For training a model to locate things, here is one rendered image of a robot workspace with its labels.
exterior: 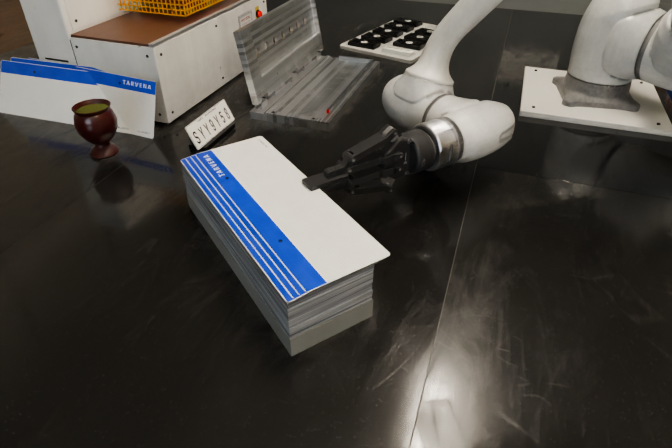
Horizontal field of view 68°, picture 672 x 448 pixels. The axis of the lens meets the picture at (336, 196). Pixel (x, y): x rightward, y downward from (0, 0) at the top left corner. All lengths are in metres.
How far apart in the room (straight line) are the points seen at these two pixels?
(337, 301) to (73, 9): 0.96
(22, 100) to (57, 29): 0.22
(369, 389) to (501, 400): 0.16
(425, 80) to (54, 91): 0.89
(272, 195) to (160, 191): 0.31
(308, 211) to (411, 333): 0.23
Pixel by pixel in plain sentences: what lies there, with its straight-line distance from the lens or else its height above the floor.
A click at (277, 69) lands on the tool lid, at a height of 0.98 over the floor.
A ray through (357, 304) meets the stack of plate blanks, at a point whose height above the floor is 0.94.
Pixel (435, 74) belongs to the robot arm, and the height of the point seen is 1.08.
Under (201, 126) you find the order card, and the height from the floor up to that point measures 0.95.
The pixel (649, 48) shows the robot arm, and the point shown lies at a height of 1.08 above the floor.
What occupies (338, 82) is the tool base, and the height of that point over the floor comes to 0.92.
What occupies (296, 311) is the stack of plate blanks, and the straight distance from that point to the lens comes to 0.63.
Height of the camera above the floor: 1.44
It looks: 34 degrees down
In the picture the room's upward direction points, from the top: straight up
